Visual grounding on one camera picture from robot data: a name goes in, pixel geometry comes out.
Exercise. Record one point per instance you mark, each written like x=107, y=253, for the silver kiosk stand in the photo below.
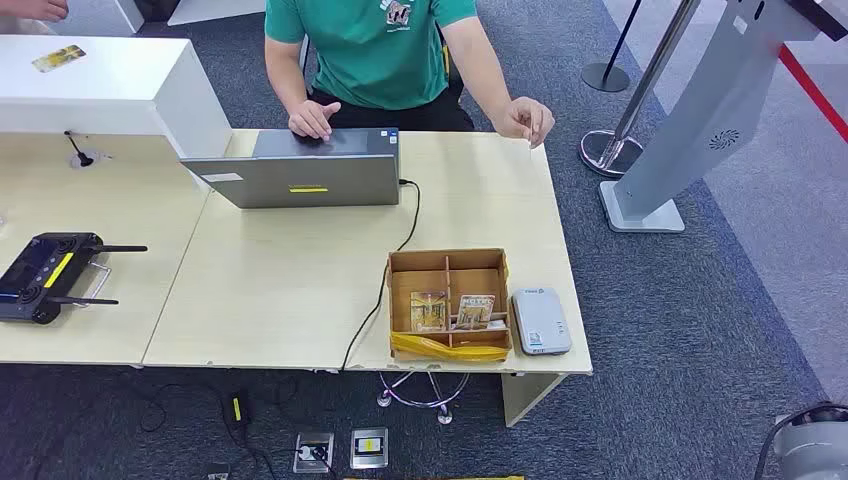
x=702, y=119

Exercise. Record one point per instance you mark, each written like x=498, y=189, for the golden room key card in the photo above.
x=428, y=311

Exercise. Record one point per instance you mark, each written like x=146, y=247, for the chrome chair base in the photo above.
x=445, y=416

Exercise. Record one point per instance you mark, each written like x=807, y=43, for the bystander's hand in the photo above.
x=33, y=8

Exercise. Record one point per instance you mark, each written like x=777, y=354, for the black power adapter yellow label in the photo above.
x=237, y=409

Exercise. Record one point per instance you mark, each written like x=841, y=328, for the person's right forearm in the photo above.
x=285, y=76

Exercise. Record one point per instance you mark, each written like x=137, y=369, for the steel floor socket yellow sticker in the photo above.
x=369, y=447

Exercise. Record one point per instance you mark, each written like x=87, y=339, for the grey card reader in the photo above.
x=540, y=321

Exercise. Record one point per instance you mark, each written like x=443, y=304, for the yellow printed card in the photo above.
x=58, y=58

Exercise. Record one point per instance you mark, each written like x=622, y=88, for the person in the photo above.
x=371, y=53

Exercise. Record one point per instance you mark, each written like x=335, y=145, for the white card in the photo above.
x=497, y=325

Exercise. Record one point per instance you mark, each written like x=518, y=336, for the black remote controller with antennas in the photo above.
x=40, y=275

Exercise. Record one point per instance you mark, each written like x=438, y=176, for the black stanchion post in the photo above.
x=605, y=77

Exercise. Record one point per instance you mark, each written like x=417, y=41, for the steel floor socket with plugs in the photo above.
x=311, y=454

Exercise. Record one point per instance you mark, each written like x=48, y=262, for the hotel room key card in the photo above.
x=475, y=310

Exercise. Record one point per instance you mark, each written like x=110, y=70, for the chrome stanchion post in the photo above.
x=652, y=66

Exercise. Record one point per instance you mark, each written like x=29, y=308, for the person's left forearm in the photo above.
x=477, y=60

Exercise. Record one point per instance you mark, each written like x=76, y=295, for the ID card with autumn print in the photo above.
x=530, y=149

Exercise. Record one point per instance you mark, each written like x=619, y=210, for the grey laptop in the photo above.
x=298, y=179

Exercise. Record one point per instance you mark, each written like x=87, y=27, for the cardboard box with dividers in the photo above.
x=474, y=265

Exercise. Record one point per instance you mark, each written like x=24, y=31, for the pale wooden desk leg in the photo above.
x=523, y=397

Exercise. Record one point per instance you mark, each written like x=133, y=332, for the person's right hand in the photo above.
x=311, y=119

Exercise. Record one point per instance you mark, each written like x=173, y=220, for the red barrier belt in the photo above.
x=811, y=89

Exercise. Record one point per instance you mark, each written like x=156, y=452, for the person's left hand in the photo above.
x=523, y=119

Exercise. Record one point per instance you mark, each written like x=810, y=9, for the white counter block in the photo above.
x=99, y=86

